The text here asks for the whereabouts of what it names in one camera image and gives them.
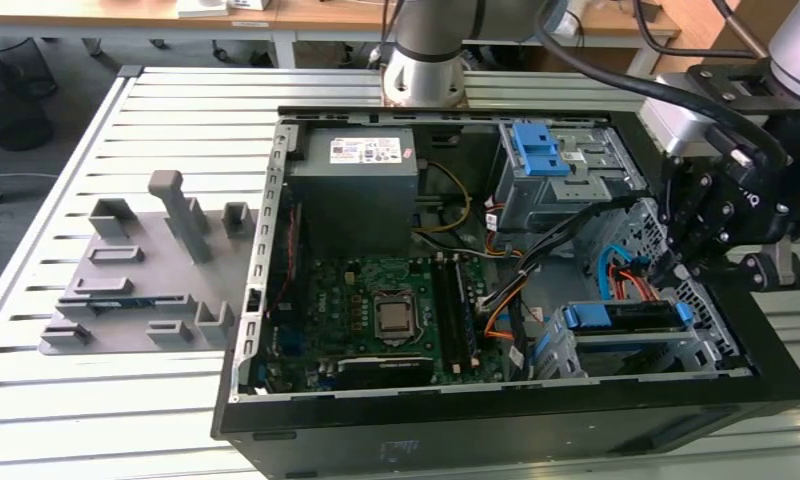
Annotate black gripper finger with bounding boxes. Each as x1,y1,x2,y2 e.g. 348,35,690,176
659,158,732,261
670,209,735,281

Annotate hard disk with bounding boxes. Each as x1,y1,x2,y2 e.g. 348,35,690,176
562,299,694,335

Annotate metal disk bay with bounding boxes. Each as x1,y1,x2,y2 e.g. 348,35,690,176
539,298,742,380

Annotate grey metal drive cage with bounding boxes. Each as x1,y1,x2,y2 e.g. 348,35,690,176
492,118,650,236

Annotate blue plastic drive latch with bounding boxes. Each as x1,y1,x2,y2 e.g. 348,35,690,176
510,122,572,177

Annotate brown wooden cabinet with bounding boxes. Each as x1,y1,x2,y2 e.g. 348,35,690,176
656,0,786,76

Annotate black RAM slot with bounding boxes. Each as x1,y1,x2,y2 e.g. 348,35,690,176
432,253,452,374
440,253,460,374
451,254,472,371

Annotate silver CPU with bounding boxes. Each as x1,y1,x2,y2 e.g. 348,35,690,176
376,299,413,335

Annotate grey power supply unit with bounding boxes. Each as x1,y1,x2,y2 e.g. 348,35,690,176
284,124,420,257

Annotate black CPU socket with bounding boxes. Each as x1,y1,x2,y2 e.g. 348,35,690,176
369,287,421,350

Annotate black PC case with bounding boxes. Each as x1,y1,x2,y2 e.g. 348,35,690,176
211,104,800,480

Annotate green motherboard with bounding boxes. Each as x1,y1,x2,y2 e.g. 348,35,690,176
265,252,508,392

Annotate black graphics card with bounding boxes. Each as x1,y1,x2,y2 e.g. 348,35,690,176
332,352,436,392

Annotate wooden desk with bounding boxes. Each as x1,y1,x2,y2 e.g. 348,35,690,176
0,0,299,69
272,0,682,76

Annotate grey parts rack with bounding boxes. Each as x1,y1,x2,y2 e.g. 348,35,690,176
36,168,265,357

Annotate blue RAM stick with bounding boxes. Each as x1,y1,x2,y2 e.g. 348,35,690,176
87,295,183,310

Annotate orange power wire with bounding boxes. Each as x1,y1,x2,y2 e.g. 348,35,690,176
483,247,663,341

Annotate blue data wire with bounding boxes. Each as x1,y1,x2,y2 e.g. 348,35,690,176
490,238,646,352

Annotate black cable bundle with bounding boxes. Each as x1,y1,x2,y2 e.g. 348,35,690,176
476,194,646,311

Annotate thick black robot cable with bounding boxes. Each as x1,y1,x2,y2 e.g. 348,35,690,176
531,0,794,174

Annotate yellow power wires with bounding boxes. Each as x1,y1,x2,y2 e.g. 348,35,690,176
412,159,475,235

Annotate black wire waste basket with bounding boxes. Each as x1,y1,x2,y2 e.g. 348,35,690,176
0,37,58,151

